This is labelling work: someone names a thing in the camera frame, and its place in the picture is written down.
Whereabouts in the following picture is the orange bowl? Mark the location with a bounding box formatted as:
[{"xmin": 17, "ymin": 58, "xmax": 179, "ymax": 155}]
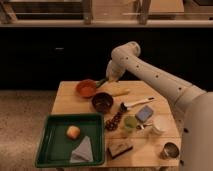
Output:
[{"xmin": 76, "ymin": 79, "xmax": 96, "ymax": 98}]

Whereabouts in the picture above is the blue sponge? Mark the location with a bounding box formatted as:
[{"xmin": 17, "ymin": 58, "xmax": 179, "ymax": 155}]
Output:
[{"xmin": 135, "ymin": 106, "xmax": 153, "ymax": 123}]

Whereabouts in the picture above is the metal cup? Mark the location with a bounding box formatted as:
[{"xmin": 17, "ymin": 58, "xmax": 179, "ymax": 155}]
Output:
[{"xmin": 160, "ymin": 142, "xmax": 180, "ymax": 159}]

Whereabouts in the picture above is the green plastic cup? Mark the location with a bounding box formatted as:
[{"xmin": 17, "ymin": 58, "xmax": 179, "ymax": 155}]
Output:
[{"xmin": 122, "ymin": 116, "xmax": 137, "ymax": 133}]

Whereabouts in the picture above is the bunch of dark grapes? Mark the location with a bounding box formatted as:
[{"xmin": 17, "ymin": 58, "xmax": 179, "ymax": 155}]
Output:
[{"xmin": 105, "ymin": 112, "xmax": 122, "ymax": 131}]

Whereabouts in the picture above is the orange round fruit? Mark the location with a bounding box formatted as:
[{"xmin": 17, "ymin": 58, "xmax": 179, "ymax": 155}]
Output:
[{"xmin": 66, "ymin": 125, "xmax": 81, "ymax": 140}]

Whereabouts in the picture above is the white round container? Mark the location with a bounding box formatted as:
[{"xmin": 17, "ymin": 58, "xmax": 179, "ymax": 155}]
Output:
[{"xmin": 151, "ymin": 116, "xmax": 168, "ymax": 135}]

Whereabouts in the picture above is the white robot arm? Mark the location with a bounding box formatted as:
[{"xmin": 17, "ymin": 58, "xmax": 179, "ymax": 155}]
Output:
[{"xmin": 106, "ymin": 41, "xmax": 213, "ymax": 171}]

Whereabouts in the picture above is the green pepper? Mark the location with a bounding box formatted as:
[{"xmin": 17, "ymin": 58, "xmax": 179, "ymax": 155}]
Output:
[{"xmin": 96, "ymin": 78, "xmax": 108, "ymax": 88}]

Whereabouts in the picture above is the grey folded cloth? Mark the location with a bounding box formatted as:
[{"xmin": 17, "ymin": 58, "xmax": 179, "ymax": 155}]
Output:
[{"xmin": 70, "ymin": 136, "xmax": 94, "ymax": 163}]

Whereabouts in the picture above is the dark purple bowl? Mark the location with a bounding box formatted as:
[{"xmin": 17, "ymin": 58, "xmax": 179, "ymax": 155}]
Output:
[{"xmin": 92, "ymin": 92, "xmax": 114, "ymax": 114}]

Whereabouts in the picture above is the yellow corn cob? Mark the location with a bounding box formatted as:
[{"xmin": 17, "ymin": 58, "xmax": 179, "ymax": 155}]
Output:
[{"xmin": 112, "ymin": 89, "xmax": 130, "ymax": 97}]

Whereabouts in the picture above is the green plastic tray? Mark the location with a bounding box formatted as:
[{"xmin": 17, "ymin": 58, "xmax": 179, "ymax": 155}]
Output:
[{"xmin": 35, "ymin": 113, "xmax": 105, "ymax": 168}]

